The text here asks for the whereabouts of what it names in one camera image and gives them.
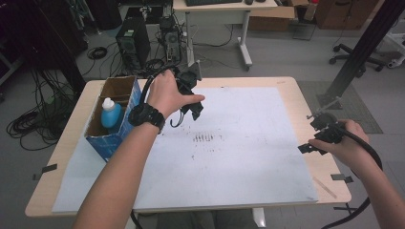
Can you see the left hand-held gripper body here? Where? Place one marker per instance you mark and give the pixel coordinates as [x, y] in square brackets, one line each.
[187, 79]

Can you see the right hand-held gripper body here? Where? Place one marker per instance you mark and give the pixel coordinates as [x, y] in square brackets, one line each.
[328, 130]

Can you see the blue bottle with white cap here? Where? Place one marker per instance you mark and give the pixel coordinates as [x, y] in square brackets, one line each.
[111, 116]

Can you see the cardboard box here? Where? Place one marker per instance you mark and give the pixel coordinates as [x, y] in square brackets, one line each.
[270, 17]
[111, 144]

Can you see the person's left hand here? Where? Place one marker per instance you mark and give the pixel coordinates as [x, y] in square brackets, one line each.
[165, 93]

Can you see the person's right hand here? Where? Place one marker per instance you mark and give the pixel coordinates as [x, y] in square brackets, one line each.
[351, 149]

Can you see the grey floor mat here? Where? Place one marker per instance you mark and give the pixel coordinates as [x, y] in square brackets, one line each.
[359, 108]

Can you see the open computer case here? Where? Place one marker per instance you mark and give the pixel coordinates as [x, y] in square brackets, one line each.
[172, 39]

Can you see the black tape strip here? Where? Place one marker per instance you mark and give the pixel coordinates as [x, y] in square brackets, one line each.
[339, 177]
[49, 168]

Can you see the black wristwatch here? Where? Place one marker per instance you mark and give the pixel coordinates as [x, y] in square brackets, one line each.
[146, 116]

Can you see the black computer tower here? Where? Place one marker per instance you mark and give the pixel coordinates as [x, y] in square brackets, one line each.
[132, 44]

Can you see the black tape cross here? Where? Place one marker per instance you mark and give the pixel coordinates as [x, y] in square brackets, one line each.
[345, 209]

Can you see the white desk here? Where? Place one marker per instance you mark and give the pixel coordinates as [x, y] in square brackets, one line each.
[223, 16]

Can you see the black office chair base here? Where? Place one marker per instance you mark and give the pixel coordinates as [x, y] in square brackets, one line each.
[356, 57]

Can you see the black keyboard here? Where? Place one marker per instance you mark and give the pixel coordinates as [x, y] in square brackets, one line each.
[211, 2]

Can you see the white table leg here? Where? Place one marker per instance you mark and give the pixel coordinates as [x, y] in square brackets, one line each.
[259, 218]

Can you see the flat cardboard box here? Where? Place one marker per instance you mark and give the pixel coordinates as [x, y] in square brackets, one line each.
[270, 17]

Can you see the brown cabinet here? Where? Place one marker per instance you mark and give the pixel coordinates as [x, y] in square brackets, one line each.
[345, 14]

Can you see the dark curtain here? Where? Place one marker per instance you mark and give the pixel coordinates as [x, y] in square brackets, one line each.
[38, 38]

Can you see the black metal post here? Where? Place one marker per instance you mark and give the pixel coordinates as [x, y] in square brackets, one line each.
[363, 51]

